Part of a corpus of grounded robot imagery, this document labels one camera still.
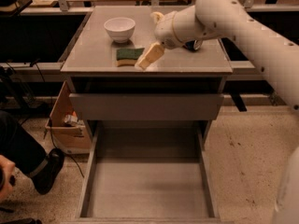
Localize blue Pepsi can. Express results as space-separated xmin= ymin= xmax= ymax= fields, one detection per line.
xmin=183 ymin=40 xmax=203 ymax=51

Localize grey top drawer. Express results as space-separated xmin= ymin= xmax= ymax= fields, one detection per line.
xmin=69 ymin=93 xmax=223 ymax=120

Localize person leg dark trousers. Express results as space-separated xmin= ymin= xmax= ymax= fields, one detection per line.
xmin=0 ymin=111 xmax=48 ymax=177

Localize open grey middle drawer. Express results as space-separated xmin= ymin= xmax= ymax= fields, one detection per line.
xmin=62 ymin=121 xmax=221 ymax=224

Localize grey drawer cabinet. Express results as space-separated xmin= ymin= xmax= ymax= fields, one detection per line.
xmin=62 ymin=7 xmax=232 ymax=130

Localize person hand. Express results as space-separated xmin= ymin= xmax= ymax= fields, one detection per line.
xmin=0 ymin=155 xmax=15 ymax=202

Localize black shoe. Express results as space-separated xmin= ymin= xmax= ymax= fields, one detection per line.
xmin=32 ymin=148 xmax=64 ymax=195

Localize black floor cable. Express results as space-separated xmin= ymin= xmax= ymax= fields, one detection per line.
xmin=28 ymin=57 xmax=86 ymax=179

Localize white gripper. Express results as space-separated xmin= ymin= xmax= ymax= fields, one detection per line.
xmin=135 ymin=11 xmax=183 ymax=70

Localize white ceramic bowl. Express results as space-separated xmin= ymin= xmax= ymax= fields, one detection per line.
xmin=104 ymin=17 xmax=135 ymax=43

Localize green yellow sponge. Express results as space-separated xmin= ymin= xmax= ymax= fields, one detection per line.
xmin=116 ymin=48 xmax=144 ymax=67

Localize crumpled item in box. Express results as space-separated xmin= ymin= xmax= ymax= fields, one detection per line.
xmin=64 ymin=111 xmax=84 ymax=127

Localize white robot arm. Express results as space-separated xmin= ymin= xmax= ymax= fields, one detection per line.
xmin=136 ymin=0 xmax=299 ymax=224

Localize cardboard box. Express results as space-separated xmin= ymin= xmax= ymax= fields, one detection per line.
xmin=45 ymin=82 xmax=92 ymax=154

